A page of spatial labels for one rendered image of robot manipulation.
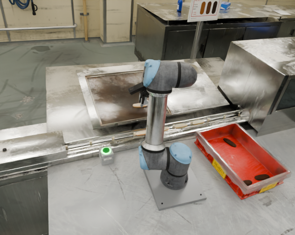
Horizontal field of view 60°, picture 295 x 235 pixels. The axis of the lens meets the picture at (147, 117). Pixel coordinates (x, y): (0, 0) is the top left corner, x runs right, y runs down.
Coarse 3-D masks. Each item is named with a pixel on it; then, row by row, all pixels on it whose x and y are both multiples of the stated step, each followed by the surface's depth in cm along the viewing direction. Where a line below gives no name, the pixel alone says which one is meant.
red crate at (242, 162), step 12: (216, 144) 169; (228, 144) 170; (240, 144) 171; (228, 156) 161; (240, 156) 162; (252, 156) 163; (240, 168) 154; (252, 168) 155; (264, 168) 155; (228, 180) 143; (252, 180) 147; (240, 192) 136; (252, 192) 137
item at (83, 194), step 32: (96, 160) 149; (128, 160) 151; (192, 160) 156; (288, 160) 163; (64, 192) 130; (96, 192) 132; (128, 192) 134; (224, 192) 139; (288, 192) 143; (64, 224) 117; (96, 224) 118; (128, 224) 120; (160, 224) 121; (192, 224) 123; (224, 224) 124; (256, 224) 126; (288, 224) 127
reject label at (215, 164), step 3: (213, 159) 151; (213, 162) 151; (216, 162) 149; (213, 165) 152; (216, 165) 149; (219, 165) 146; (216, 168) 150; (219, 168) 147; (219, 171) 148; (222, 171) 145; (222, 174) 146; (225, 174) 143; (276, 183) 142; (267, 186) 139; (270, 186) 140; (273, 186) 142; (261, 189) 138; (264, 189) 139; (267, 189) 142; (261, 192) 140
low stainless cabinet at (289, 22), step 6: (258, 6) 501; (264, 6) 505; (270, 6) 510; (276, 6) 515; (282, 6) 520; (288, 6) 525; (294, 6) 530; (288, 12) 484; (294, 12) 488; (276, 18) 442; (282, 18) 446; (288, 18) 451; (294, 18) 456; (282, 24) 454; (288, 24) 459; (294, 24) 465; (282, 30) 463; (288, 30) 468; (294, 30) 474; (276, 36) 466; (282, 36) 472; (288, 36) 478; (294, 36) 483
